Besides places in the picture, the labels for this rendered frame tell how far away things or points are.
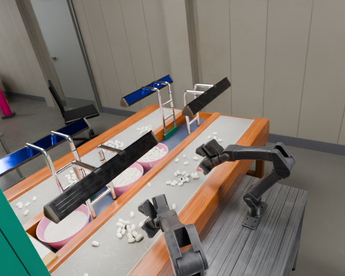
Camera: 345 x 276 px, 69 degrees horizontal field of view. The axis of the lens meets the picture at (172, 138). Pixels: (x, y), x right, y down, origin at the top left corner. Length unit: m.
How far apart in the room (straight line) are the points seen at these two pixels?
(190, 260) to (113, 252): 0.58
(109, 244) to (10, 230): 0.80
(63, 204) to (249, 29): 2.56
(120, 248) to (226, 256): 0.48
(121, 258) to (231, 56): 2.52
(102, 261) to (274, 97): 2.51
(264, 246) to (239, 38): 2.31
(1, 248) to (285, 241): 1.11
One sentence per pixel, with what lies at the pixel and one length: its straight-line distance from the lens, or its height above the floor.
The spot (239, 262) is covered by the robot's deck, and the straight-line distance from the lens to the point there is 1.24.
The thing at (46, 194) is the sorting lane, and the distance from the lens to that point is 1.79.
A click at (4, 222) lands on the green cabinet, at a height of 1.39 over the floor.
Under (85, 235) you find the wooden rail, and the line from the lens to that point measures 1.35.
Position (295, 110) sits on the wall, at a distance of 3.13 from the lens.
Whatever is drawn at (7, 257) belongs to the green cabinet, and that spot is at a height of 1.33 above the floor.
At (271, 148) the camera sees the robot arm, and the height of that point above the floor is 1.09.
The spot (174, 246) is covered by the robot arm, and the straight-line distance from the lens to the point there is 0.74.
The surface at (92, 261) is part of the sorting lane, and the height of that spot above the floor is 0.74.
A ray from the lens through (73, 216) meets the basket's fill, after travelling 1.53.
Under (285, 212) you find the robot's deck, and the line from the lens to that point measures 1.46.
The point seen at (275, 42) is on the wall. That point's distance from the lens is 2.97.
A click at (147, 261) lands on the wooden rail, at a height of 0.76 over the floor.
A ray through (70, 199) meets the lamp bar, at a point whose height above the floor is 1.09.
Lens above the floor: 1.68
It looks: 28 degrees down
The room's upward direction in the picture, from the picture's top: 8 degrees counter-clockwise
